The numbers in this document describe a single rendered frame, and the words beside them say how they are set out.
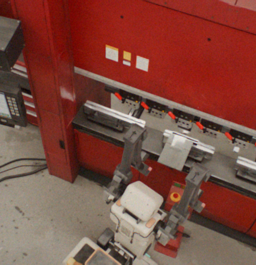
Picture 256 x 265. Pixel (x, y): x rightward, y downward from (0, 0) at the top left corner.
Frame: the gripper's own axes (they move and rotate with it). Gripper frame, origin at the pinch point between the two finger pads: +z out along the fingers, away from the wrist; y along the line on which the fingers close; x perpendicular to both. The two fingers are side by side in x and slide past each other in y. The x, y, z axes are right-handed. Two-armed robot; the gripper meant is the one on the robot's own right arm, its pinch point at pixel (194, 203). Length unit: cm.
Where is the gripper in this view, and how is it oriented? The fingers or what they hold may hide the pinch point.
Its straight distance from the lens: 316.1
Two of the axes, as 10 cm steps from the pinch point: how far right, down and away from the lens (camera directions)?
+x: -5.6, 8.3, -0.4
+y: -7.9, -5.2, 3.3
